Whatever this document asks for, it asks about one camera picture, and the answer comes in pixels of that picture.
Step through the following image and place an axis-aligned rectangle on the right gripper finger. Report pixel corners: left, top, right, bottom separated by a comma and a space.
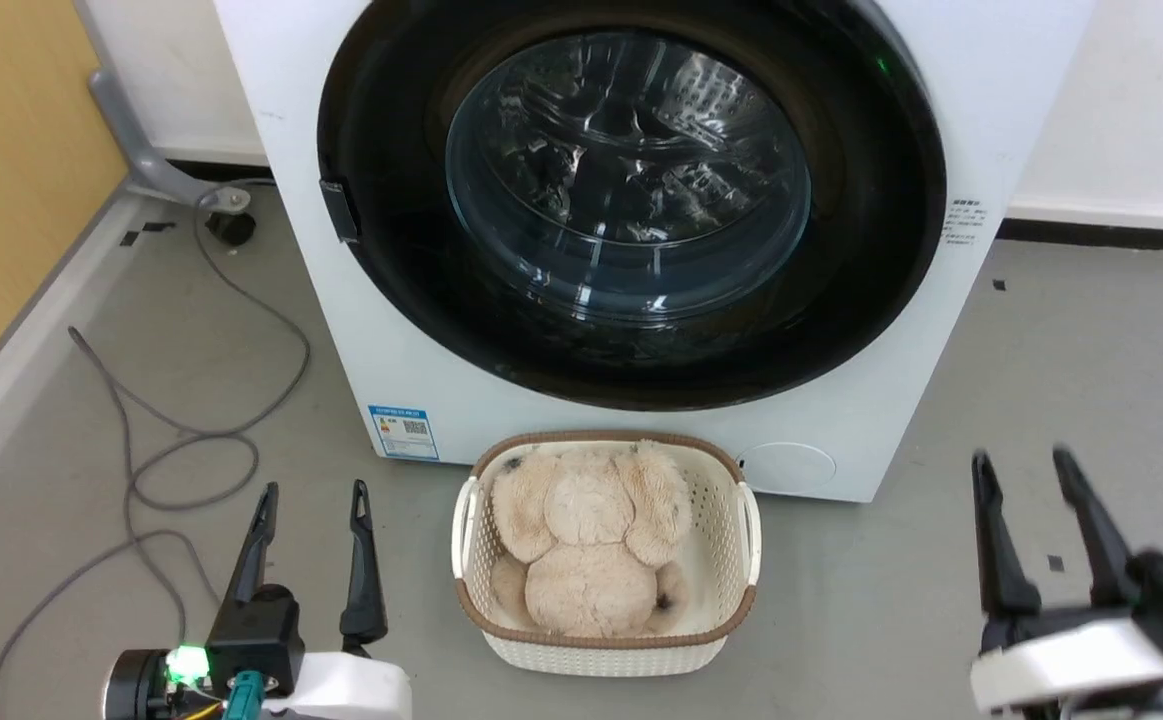
971, 451, 1044, 623
1052, 446, 1139, 609

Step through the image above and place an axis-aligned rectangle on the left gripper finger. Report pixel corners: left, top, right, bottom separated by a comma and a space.
222, 482, 280, 608
339, 479, 389, 658

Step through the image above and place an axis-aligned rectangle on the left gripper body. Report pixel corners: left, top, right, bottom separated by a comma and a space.
104, 585, 413, 720

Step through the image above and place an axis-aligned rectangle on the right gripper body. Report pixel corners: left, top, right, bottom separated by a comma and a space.
970, 549, 1163, 720

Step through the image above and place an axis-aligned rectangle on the black round glass washer door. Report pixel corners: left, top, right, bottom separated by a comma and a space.
317, 0, 948, 412

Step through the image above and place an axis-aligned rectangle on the white front-load washing machine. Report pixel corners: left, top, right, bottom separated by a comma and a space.
213, 0, 1097, 504

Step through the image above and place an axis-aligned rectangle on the blue energy label sticker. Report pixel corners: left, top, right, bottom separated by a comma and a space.
368, 404, 440, 462

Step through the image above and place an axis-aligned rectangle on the beige plush toy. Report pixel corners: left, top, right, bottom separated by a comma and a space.
487, 439, 694, 640

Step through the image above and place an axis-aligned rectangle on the round white filter cover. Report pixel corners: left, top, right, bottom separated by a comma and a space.
738, 442, 838, 498

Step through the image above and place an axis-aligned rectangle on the white basket with brown rim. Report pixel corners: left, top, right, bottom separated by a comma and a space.
451, 430, 763, 678

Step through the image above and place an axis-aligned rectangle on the small printed text sticker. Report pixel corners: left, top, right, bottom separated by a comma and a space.
940, 197, 988, 250

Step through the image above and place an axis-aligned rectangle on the yellow wooden panel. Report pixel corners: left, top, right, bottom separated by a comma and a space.
0, 0, 132, 412

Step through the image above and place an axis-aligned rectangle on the grey floor cable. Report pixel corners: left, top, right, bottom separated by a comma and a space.
0, 180, 312, 720

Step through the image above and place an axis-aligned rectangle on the black door handle latch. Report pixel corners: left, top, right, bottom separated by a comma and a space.
319, 178, 360, 244

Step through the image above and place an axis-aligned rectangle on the grey drain hose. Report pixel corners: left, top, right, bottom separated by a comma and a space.
73, 0, 252, 214

